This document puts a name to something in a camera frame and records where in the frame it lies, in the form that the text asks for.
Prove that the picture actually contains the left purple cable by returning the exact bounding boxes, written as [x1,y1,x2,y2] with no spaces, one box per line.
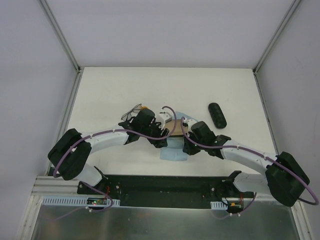
[53,105,180,178]

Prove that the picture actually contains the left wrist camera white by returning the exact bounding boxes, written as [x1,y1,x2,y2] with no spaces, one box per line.
[155,108,173,130]

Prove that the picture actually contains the light blue cloth back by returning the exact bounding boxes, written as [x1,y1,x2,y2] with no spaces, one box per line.
[159,137,189,162]

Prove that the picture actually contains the left aluminium frame post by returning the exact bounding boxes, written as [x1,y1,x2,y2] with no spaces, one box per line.
[38,0,81,73]

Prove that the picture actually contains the black glasses case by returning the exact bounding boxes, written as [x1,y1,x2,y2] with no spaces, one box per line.
[164,119,189,138]
[208,102,227,129]

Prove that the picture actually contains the aluminium front rail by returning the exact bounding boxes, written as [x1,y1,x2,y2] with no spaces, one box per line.
[32,175,240,202]

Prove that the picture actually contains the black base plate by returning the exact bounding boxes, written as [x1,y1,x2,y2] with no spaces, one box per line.
[76,174,254,209]

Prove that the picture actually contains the right white cable duct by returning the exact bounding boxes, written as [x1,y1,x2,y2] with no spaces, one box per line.
[210,201,228,211]

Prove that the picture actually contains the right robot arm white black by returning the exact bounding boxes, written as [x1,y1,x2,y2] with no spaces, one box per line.
[180,118,310,207]

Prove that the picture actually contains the white cable duct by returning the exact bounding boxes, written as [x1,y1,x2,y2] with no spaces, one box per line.
[42,196,121,208]
[210,201,228,211]

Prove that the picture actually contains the right aluminium frame post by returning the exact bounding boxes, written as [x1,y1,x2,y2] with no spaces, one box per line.
[252,0,303,76]

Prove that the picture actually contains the left white cable duct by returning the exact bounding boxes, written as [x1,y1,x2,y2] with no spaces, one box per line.
[42,196,121,208]

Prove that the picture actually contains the metal frame clear glasses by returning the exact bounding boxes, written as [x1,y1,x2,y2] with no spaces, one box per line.
[121,103,142,122]

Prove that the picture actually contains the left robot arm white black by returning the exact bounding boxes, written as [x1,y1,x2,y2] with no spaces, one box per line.
[47,108,173,195]

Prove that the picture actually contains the purple cable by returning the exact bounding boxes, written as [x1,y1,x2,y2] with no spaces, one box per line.
[53,105,180,178]
[180,116,320,205]

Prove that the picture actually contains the aluminium frame post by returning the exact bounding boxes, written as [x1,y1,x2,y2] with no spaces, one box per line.
[38,0,81,73]
[252,0,303,76]

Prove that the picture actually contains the light blue cloth right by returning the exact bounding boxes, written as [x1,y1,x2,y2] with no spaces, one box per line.
[172,111,197,126]

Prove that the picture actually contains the light blue cloth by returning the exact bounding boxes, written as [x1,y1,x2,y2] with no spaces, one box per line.
[159,137,189,162]
[172,111,197,126]

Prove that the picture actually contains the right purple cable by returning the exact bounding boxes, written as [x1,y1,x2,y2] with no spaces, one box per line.
[180,116,320,205]

